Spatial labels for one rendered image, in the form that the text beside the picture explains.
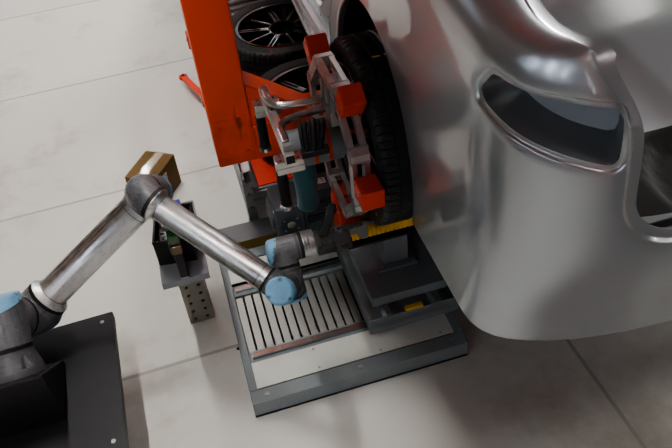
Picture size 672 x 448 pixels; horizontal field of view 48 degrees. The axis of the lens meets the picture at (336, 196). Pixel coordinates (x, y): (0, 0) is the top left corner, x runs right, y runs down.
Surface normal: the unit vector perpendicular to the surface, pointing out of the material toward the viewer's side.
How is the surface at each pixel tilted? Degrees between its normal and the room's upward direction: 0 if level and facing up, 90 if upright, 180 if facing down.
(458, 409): 0
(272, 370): 0
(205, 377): 0
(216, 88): 90
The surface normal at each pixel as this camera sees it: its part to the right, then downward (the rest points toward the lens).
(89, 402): -0.08, -0.76
